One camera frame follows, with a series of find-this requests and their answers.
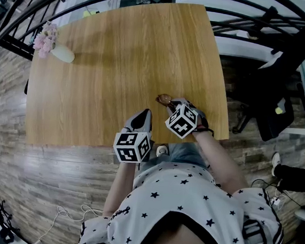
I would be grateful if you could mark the white vase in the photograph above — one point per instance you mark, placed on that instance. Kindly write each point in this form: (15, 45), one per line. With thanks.
(63, 54)

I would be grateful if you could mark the person's left forearm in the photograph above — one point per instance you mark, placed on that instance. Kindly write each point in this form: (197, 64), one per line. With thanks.
(119, 196)

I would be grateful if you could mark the grey denim trousers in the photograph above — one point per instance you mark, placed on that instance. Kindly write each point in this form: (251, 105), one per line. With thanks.
(187, 154)

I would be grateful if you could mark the black metal railing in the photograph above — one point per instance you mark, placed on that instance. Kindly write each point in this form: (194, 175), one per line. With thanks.
(32, 2)

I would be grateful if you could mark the dark-framed eyeglasses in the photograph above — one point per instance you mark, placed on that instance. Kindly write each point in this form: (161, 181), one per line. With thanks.
(164, 98)

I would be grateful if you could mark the white charger block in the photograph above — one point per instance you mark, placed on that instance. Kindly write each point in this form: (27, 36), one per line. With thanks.
(275, 202)

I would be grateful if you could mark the wooden table with white legs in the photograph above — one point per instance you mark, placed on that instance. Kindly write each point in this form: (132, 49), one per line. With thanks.
(106, 74)

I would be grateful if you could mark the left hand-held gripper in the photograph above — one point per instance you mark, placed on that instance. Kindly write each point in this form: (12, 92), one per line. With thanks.
(126, 140)

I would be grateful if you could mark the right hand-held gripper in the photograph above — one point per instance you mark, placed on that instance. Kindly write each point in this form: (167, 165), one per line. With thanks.
(180, 121)

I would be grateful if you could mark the white star-print shirt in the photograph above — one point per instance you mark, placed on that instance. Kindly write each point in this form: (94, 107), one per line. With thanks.
(177, 196)

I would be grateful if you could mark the person's right forearm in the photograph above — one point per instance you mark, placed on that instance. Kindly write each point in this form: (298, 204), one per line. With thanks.
(221, 163)

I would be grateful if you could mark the black office chair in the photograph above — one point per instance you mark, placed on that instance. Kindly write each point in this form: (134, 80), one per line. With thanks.
(272, 103)

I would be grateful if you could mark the yellow-green object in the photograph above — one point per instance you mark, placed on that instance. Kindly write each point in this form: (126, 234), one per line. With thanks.
(89, 13)

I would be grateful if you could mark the person's white shoe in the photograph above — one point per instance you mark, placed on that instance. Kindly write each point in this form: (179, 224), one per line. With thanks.
(162, 150)

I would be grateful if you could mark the small yellow object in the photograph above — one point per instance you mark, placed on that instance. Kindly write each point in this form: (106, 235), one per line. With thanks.
(278, 110)

